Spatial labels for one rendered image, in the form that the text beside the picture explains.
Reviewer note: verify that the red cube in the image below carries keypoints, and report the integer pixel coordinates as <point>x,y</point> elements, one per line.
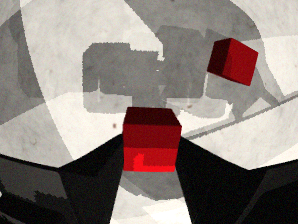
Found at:
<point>151,137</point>
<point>233,60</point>

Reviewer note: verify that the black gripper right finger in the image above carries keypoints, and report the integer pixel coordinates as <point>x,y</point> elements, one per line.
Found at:
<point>219,192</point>

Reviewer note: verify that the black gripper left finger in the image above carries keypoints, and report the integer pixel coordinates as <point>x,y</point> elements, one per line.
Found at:
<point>84,190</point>

